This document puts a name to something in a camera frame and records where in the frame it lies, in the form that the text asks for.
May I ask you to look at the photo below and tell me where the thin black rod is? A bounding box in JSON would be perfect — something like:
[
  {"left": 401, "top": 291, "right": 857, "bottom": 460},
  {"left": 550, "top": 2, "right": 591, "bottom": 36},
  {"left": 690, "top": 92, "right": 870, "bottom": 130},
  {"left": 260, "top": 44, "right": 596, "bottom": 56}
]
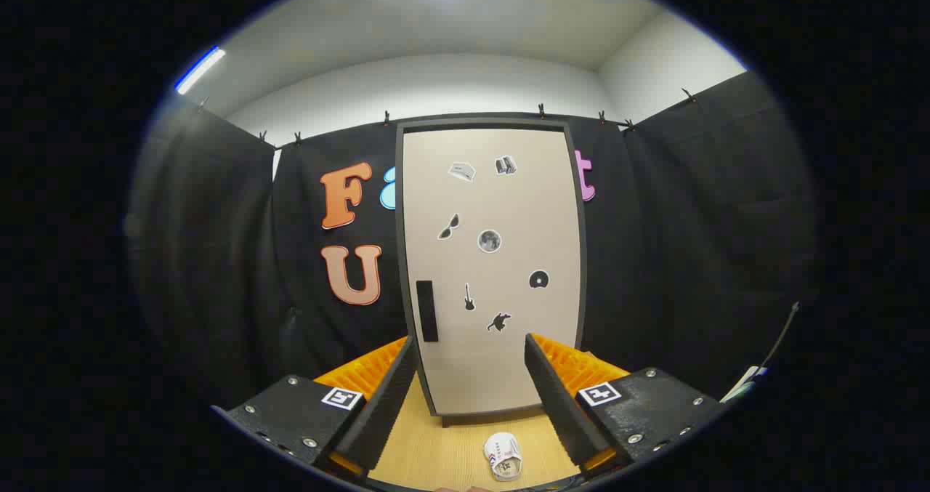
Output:
[{"left": 756, "top": 302, "right": 801, "bottom": 373}]

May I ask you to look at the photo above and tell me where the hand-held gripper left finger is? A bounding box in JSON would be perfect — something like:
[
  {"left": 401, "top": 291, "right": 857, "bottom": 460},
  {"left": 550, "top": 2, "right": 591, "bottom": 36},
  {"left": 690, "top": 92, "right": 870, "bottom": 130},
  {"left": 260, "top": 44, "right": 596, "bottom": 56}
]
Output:
[{"left": 211, "top": 334, "right": 419, "bottom": 478}]

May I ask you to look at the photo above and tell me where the row of black cloth clips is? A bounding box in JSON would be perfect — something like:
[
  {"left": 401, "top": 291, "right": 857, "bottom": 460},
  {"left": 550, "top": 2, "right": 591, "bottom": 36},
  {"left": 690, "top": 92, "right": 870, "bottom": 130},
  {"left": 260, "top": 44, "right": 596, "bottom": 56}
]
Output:
[{"left": 196, "top": 87, "right": 698, "bottom": 148}]

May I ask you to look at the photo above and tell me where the black backdrop cloth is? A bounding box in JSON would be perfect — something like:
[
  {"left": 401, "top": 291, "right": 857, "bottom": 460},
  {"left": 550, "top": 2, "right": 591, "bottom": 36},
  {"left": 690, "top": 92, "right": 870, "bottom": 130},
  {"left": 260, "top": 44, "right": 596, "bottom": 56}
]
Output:
[{"left": 127, "top": 70, "right": 818, "bottom": 413}]

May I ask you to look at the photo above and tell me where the dark grey shoe cabinet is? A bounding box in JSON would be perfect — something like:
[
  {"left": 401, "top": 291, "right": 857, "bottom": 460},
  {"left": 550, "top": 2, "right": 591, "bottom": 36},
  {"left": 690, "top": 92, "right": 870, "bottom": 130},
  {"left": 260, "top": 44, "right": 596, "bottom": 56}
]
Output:
[{"left": 395, "top": 118, "right": 588, "bottom": 429}]

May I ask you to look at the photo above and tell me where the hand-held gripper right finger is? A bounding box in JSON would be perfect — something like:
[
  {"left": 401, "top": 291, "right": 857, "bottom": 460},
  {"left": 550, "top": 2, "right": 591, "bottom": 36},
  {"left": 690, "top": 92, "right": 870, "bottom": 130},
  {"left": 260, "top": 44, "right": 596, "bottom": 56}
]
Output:
[{"left": 525, "top": 332, "right": 727, "bottom": 478}]

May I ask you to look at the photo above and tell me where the black cabinet door handle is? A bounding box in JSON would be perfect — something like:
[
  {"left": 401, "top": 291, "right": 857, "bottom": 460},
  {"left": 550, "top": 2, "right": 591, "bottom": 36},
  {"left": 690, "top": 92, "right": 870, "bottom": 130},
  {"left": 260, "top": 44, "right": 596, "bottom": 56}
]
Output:
[{"left": 416, "top": 281, "right": 440, "bottom": 343}]

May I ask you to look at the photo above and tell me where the white canvas shoe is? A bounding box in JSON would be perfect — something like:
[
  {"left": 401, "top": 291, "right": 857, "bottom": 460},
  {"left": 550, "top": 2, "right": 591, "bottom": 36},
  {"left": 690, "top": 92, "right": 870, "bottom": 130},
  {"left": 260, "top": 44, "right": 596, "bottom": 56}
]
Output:
[{"left": 483, "top": 432, "right": 523, "bottom": 483}]

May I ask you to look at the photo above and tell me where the ceiling light strip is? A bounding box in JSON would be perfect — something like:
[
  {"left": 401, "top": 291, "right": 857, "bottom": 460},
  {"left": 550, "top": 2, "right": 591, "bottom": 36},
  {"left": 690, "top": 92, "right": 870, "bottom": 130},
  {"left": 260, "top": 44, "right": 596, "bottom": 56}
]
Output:
[{"left": 174, "top": 47, "right": 227, "bottom": 95}]

